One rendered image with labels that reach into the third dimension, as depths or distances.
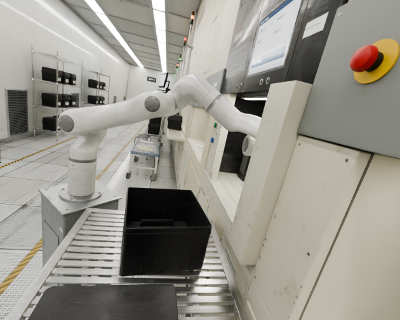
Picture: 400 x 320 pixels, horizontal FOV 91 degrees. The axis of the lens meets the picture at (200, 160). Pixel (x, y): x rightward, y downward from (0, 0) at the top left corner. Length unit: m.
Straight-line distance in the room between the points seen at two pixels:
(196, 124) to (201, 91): 1.93
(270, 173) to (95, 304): 0.50
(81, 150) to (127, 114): 0.29
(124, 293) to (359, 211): 0.53
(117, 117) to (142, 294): 0.65
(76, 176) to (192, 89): 0.67
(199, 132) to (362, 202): 2.39
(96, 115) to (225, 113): 0.54
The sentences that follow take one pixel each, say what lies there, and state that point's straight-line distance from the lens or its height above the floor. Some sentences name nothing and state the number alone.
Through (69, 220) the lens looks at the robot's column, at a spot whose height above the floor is 0.71.
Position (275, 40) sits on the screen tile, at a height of 1.56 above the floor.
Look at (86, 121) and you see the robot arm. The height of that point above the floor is 1.15.
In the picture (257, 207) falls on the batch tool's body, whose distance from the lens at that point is 0.58.
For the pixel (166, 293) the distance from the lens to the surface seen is 0.57.
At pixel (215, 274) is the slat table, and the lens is 0.79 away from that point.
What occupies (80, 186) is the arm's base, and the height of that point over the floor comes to 0.82.
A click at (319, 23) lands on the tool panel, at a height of 1.55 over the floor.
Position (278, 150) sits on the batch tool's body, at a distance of 0.54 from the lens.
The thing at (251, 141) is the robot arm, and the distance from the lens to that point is 0.78.
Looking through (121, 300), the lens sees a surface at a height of 0.86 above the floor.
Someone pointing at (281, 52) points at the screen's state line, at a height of 1.51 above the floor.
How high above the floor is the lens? 1.30
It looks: 15 degrees down
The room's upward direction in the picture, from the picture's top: 11 degrees clockwise
